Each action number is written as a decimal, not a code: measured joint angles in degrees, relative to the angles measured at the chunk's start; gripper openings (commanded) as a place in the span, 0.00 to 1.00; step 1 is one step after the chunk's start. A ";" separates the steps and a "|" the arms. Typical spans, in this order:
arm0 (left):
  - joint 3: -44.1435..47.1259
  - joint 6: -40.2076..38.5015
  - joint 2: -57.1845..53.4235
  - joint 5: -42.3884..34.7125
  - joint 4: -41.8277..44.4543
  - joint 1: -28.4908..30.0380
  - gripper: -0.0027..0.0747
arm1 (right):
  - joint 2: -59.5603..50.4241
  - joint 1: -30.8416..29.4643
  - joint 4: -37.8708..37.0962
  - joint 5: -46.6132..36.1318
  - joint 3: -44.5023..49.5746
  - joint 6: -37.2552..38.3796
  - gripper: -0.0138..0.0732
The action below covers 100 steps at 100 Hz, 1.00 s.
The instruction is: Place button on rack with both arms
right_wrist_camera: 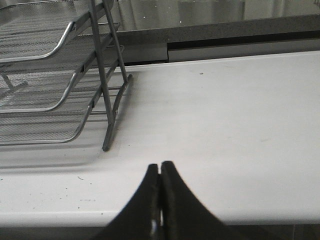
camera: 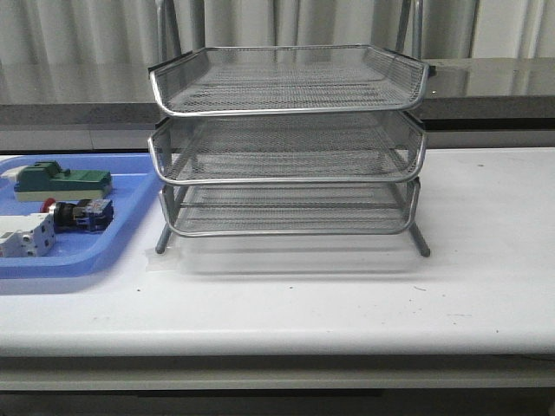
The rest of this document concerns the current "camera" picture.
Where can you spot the white circuit breaker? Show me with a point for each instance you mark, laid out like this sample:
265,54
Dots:
30,235

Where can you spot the silver metal rack frame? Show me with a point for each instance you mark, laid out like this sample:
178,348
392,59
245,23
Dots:
167,27

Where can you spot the red emergency stop button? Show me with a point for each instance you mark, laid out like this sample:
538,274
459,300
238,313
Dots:
87,215

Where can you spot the dark stone counter ledge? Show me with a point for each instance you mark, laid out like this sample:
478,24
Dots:
482,93

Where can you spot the small white plastic part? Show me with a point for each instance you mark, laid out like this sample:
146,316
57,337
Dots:
12,174

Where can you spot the blue plastic tray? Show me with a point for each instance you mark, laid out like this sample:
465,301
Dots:
135,185

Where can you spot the green and beige switch block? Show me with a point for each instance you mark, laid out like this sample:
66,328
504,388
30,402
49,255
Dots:
47,179

